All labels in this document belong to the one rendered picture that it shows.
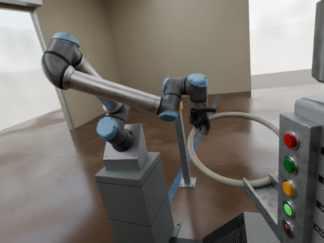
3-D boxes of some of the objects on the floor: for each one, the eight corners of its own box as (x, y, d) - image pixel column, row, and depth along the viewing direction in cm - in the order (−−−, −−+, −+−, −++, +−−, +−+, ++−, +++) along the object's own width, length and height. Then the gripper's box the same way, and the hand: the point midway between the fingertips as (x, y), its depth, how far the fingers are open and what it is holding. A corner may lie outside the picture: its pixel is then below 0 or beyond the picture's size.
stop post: (196, 178, 271) (185, 100, 237) (194, 187, 253) (182, 104, 219) (182, 177, 277) (169, 101, 243) (179, 187, 259) (165, 106, 225)
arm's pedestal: (111, 259, 180) (84, 178, 153) (137, 216, 223) (120, 147, 196) (163, 274, 160) (142, 184, 134) (181, 224, 203) (167, 149, 177)
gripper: (184, 105, 110) (188, 134, 123) (199, 114, 102) (201, 143, 115) (196, 98, 113) (198, 127, 126) (212, 106, 105) (212, 136, 118)
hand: (203, 131), depth 121 cm, fingers closed on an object, 4 cm apart
